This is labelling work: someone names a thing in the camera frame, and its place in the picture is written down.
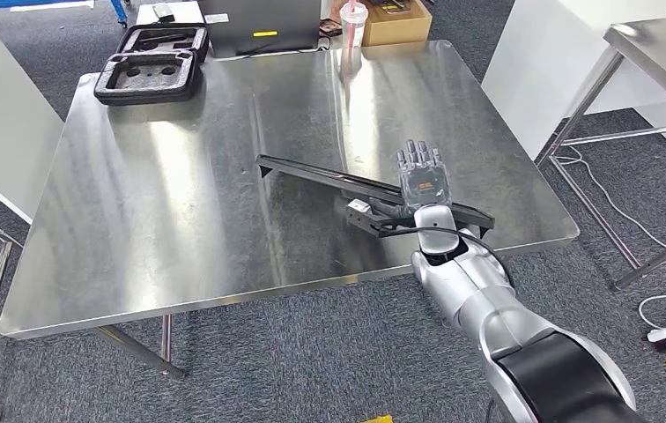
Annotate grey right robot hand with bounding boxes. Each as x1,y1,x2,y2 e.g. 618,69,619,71
368,139,453,219

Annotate long black plastic part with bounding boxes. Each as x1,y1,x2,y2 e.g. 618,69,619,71
255,153,496,240

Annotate stainless steel workbench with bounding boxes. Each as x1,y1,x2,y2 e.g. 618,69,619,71
0,39,581,382

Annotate blue metal shelf rack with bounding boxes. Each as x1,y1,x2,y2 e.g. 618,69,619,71
0,0,131,28

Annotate brown cardboard box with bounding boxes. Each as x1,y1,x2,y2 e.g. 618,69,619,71
360,0,434,48

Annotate white panel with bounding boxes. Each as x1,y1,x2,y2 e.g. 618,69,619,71
0,21,66,227
481,0,666,160

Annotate plastic drink cup with straw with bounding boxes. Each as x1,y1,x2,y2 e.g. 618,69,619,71
339,0,370,49

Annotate black item on cardboard box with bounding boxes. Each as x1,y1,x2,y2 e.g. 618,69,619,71
374,0,415,17

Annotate dark grey laptop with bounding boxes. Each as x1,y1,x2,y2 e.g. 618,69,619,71
196,0,323,60

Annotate small white table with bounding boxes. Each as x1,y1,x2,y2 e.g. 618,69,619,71
135,1,206,28

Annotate black foam case round holes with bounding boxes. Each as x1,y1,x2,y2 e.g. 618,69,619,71
92,50,203,108

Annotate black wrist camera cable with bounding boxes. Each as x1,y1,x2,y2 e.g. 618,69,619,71
378,225,516,288

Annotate white power cable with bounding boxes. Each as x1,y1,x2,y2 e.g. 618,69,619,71
554,145,666,335

